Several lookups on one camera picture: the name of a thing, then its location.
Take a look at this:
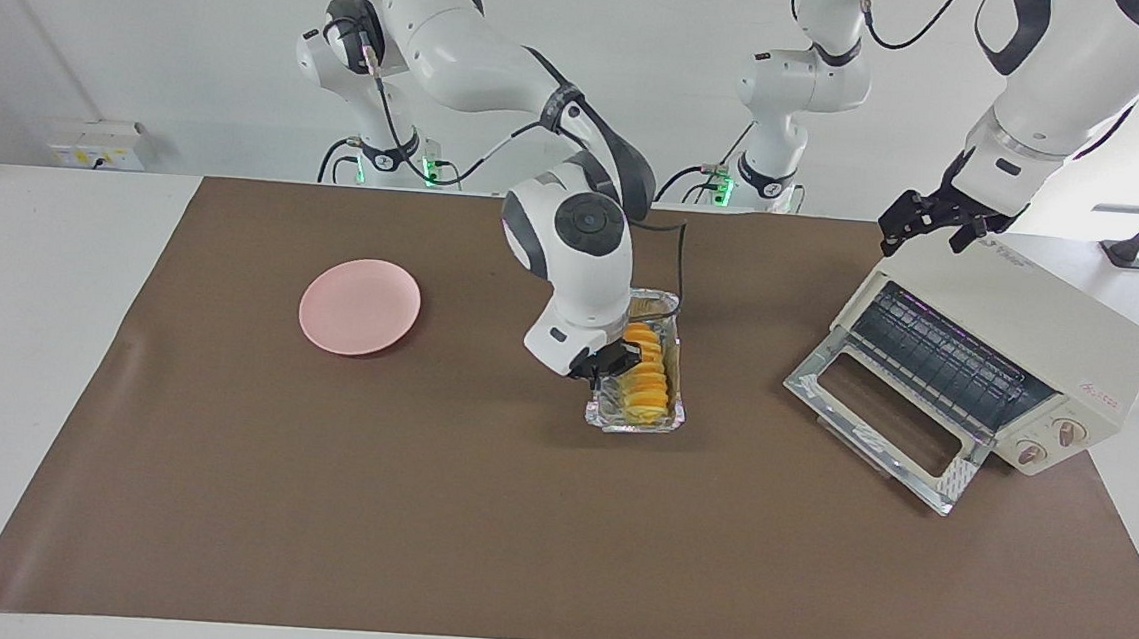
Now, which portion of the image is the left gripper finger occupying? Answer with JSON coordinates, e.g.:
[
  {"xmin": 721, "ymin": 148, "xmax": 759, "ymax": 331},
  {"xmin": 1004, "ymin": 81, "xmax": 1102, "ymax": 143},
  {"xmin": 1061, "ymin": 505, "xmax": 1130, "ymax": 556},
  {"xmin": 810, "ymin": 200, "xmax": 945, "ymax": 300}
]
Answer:
[
  {"xmin": 947, "ymin": 216, "xmax": 991, "ymax": 257},
  {"xmin": 876, "ymin": 186, "xmax": 950, "ymax": 263}
]

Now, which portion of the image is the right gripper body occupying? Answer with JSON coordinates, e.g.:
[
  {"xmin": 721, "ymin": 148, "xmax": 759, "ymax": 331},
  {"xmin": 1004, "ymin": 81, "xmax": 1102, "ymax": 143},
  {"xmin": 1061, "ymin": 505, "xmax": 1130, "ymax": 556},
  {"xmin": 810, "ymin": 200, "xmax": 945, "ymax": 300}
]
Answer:
[{"xmin": 568, "ymin": 342, "xmax": 621, "ymax": 385}]

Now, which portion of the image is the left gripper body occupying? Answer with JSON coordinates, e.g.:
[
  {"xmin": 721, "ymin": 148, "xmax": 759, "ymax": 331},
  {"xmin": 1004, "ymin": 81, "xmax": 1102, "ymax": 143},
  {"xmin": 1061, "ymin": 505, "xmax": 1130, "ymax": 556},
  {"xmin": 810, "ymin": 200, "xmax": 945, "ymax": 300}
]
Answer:
[{"xmin": 931, "ymin": 177, "xmax": 1021, "ymax": 237}]

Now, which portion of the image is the silver foil tray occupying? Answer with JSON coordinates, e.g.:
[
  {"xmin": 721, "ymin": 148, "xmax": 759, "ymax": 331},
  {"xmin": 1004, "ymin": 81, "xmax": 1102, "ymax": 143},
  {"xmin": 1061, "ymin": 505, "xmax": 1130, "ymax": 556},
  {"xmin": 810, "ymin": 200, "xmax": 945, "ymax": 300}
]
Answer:
[{"xmin": 582, "ymin": 284, "xmax": 696, "ymax": 439}]

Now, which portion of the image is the yellow sliced bread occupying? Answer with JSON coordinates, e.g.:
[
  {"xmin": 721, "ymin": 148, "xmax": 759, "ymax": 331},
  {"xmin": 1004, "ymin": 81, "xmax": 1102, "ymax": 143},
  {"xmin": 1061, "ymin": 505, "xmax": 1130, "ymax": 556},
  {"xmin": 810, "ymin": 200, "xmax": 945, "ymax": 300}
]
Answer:
[{"xmin": 614, "ymin": 322, "xmax": 679, "ymax": 429}]

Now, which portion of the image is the cream toaster oven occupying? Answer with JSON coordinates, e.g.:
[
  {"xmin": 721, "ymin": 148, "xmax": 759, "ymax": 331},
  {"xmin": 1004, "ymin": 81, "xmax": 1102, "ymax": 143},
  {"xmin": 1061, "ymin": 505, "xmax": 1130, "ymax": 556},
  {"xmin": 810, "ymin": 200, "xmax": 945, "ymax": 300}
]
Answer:
[{"xmin": 774, "ymin": 218, "xmax": 1139, "ymax": 530}]

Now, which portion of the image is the pink round plate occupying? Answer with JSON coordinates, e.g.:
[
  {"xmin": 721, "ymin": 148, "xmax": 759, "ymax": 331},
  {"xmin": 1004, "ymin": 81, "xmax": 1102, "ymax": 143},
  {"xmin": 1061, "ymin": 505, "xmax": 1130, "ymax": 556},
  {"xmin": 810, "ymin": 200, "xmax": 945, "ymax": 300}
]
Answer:
[{"xmin": 296, "ymin": 254, "xmax": 425, "ymax": 361}]

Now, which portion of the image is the white wall socket box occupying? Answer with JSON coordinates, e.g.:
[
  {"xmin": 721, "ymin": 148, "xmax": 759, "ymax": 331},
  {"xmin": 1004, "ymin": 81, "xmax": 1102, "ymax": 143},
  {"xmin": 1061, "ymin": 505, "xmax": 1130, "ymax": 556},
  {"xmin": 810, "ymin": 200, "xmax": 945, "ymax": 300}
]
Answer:
[{"xmin": 46, "ymin": 117, "xmax": 150, "ymax": 175}]

